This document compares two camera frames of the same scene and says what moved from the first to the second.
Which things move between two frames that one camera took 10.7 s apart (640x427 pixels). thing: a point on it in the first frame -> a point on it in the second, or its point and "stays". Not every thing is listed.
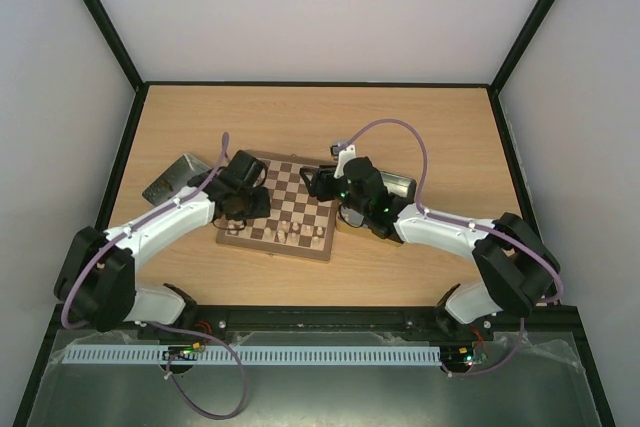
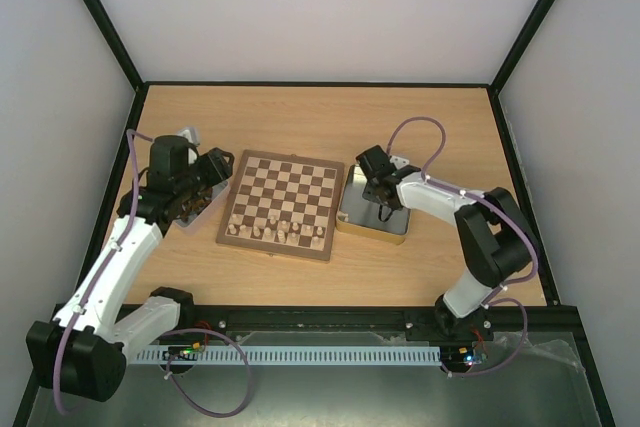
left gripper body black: x=250 y=208 -> x=217 y=173
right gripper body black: x=323 y=185 -> x=382 y=195
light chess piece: x=293 y=241 stays
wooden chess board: x=301 y=225 stays
